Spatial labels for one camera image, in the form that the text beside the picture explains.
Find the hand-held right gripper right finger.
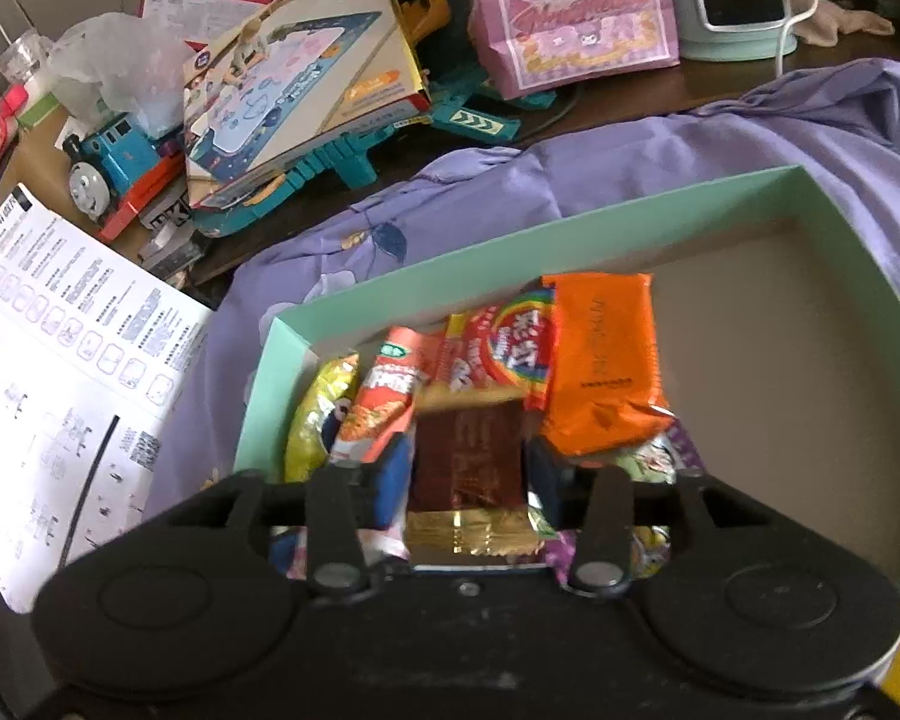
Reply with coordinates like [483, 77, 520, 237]
[523, 439, 785, 596]

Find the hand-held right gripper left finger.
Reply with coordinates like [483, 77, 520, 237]
[146, 435, 415, 599]

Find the brown packet with gold ends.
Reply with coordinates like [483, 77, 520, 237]
[403, 390, 541, 567]

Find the orange packet with green label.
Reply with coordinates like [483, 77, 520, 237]
[330, 326, 443, 466]

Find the small yellow packet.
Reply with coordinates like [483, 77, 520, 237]
[283, 356, 361, 485]

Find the plain orange packet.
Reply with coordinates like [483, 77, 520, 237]
[540, 272, 676, 457]

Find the red rainbow candy packet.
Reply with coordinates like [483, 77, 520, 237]
[439, 292, 560, 410]

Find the mint green cardboard box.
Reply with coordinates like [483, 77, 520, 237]
[232, 165, 900, 608]

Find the teal toy track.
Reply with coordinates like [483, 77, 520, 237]
[191, 67, 556, 237]

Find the black white box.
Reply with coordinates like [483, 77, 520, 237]
[135, 195, 203, 278]

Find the white instruction sheet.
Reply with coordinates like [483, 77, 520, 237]
[0, 184, 215, 616]

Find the drawing board toy box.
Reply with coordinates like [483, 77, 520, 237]
[180, 0, 432, 211]

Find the purple floral cloth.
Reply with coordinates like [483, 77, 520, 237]
[139, 56, 900, 541]

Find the blue toy train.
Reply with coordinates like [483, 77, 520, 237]
[64, 112, 196, 241]

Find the pink gift bag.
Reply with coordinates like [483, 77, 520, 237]
[461, 0, 680, 98]

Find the mint green blender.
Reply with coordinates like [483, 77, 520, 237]
[660, 0, 800, 62]

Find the white plastic bag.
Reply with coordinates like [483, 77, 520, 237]
[45, 11, 196, 136]

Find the pink plastic object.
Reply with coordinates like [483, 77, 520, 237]
[0, 82, 31, 173]

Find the beige cloth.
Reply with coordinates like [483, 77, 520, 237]
[784, 0, 897, 46]

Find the white power cable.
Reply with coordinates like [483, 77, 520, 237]
[776, 0, 822, 61]

